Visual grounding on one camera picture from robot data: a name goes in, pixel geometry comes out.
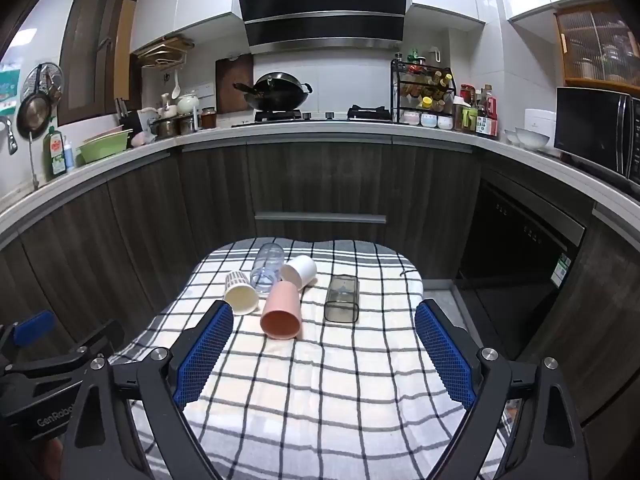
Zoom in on steel pot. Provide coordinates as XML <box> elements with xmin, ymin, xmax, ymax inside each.
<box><xmin>150</xmin><ymin>115</ymin><xmax>199</xmax><ymax>139</ymax></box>

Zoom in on green energy label sticker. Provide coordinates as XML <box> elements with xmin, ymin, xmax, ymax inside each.
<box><xmin>554</xmin><ymin>252</ymin><xmax>572</xmax><ymax>289</ymax></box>

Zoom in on pink cup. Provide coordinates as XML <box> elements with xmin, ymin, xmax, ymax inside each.
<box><xmin>260</xmin><ymin>280</ymin><xmax>304</xmax><ymax>341</ymax></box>

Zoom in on dark wooden cutting board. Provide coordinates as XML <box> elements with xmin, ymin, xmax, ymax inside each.
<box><xmin>215</xmin><ymin>53</ymin><xmax>255</xmax><ymax>114</ymax></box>

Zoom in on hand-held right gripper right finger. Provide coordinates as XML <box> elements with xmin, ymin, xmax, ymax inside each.
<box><xmin>414</xmin><ymin>299</ymin><xmax>591</xmax><ymax>480</ymax></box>

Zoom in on black range hood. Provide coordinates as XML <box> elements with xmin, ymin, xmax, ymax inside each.
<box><xmin>234</xmin><ymin>0</ymin><xmax>412</xmax><ymax>55</ymax></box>

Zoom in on silver drawer handle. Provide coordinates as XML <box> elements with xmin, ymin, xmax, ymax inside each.
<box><xmin>254</xmin><ymin>213</ymin><xmax>388</xmax><ymax>225</ymax></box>

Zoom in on hanging frying pan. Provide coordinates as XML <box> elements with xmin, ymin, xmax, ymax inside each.
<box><xmin>16</xmin><ymin>91</ymin><xmax>54</xmax><ymax>140</ymax></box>

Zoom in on black wok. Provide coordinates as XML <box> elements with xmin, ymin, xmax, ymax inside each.
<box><xmin>233</xmin><ymin>72</ymin><xmax>314</xmax><ymax>111</ymax></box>

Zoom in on brown framed window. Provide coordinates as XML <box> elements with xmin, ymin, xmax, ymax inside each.
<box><xmin>57</xmin><ymin>0</ymin><xmax>144</xmax><ymax>127</ymax></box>

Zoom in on black built-in dishwasher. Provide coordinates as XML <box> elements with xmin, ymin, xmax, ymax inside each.
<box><xmin>456</xmin><ymin>177</ymin><xmax>587</xmax><ymax>292</ymax></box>

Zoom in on green dish soap bottle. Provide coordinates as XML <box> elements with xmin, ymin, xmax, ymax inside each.
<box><xmin>42</xmin><ymin>127</ymin><xmax>68</xmax><ymax>181</ymax></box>

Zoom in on black and white checked cloth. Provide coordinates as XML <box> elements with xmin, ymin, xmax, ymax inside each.
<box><xmin>107</xmin><ymin>239</ymin><xmax>517</xmax><ymax>480</ymax></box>

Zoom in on dark wood base cabinets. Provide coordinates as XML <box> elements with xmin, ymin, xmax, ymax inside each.
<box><xmin>0</xmin><ymin>135</ymin><xmax>640</xmax><ymax>431</ymax></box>

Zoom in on dark soy sauce bottle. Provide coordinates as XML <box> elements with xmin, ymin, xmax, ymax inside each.
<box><xmin>475</xmin><ymin>91</ymin><xmax>494</xmax><ymax>137</ymax></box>

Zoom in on hanging round wire screen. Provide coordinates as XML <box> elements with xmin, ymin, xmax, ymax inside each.
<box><xmin>22</xmin><ymin>62</ymin><xmax>66</xmax><ymax>107</ymax></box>

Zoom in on white teapot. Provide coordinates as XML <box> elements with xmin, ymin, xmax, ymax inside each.
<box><xmin>176</xmin><ymin>92</ymin><xmax>202</xmax><ymax>116</ymax></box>

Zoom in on cream striped cup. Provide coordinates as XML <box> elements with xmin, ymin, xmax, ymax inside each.
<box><xmin>222</xmin><ymin>270</ymin><xmax>260</xmax><ymax>316</ymax></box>

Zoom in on clear plastic cup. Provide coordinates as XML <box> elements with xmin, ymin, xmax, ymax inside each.
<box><xmin>249</xmin><ymin>242</ymin><xmax>286</xmax><ymax>294</ymax></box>

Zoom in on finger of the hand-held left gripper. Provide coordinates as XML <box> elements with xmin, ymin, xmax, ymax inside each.
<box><xmin>0</xmin><ymin>320</ymin><xmax>126</xmax><ymax>381</ymax></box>
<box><xmin>0</xmin><ymin>310</ymin><xmax>57</xmax><ymax>358</ymax></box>

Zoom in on white cup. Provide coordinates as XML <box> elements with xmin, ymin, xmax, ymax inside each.
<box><xmin>279</xmin><ymin>255</ymin><xmax>318</xmax><ymax>287</ymax></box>

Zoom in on white pitcher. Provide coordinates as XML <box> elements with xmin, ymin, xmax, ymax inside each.
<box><xmin>137</xmin><ymin>107</ymin><xmax>159</xmax><ymax>137</ymax></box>

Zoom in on green plastic basin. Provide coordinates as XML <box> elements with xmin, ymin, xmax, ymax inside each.
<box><xmin>76</xmin><ymin>129</ymin><xmax>134</xmax><ymax>164</ymax></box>

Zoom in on black knife block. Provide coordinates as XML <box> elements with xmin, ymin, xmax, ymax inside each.
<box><xmin>115</xmin><ymin>97</ymin><xmax>144</xmax><ymax>149</ymax></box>

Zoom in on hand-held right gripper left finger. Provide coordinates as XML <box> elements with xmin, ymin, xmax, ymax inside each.
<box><xmin>61</xmin><ymin>300</ymin><xmax>235</xmax><ymax>480</ymax></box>

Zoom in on gas cooktop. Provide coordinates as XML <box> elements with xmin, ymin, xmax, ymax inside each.
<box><xmin>231</xmin><ymin>104</ymin><xmax>396</xmax><ymax>129</ymax></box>

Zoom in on wooden glass-door cabinet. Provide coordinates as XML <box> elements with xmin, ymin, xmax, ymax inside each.
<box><xmin>553</xmin><ymin>2</ymin><xmax>640</xmax><ymax>89</ymax></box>

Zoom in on large white bowl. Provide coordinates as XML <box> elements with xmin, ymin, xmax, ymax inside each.
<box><xmin>515</xmin><ymin>127</ymin><xmax>551</xmax><ymax>151</ymax></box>

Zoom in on green wall poster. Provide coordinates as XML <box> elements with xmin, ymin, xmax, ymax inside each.
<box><xmin>0</xmin><ymin>57</ymin><xmax>24</xmax><ymax>117</ymax></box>

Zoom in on grey transparent square cup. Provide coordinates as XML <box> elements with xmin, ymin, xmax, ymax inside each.
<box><xmin>323</xmin><ymin>275</ymin><xmax>361</xmax><ymax>324</ymax></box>

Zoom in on wall rack with wooden boards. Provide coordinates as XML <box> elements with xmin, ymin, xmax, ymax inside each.
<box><xmin>131</xmin><ymin>35</ymin><xmax>195</xmax><ymax>69</ymax></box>

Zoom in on black microwave oven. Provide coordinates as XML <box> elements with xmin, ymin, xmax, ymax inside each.
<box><xmin>554</xmin><ymin>86</ymin><xmax>640</xmax><ymax>186</ymax></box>

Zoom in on black wire spice rack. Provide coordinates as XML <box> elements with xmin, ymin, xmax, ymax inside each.
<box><xmin>391</xmin><ymin>58</ymin><xmax>457</xmax><ymax>126</ymax></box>

